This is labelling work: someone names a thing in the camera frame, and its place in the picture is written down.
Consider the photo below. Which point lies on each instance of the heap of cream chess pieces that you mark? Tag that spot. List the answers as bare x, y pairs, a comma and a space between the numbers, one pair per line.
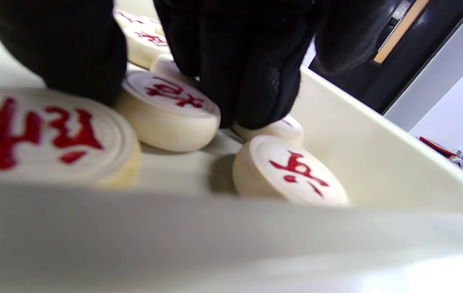
31, 134

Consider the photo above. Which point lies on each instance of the red flat object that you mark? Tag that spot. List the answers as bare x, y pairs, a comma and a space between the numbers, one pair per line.
437, 146

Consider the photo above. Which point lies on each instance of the person's right hand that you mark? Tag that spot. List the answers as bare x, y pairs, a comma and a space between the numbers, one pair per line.
247, 61

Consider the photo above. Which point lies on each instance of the white plastic tray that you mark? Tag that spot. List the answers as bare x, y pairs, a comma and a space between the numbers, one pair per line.
378, 162

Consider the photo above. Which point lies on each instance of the black cabinet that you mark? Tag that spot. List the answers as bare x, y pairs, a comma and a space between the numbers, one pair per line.
414, 61

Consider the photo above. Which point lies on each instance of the cream round chess disc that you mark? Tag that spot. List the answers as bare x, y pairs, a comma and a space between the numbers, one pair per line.
166, 122

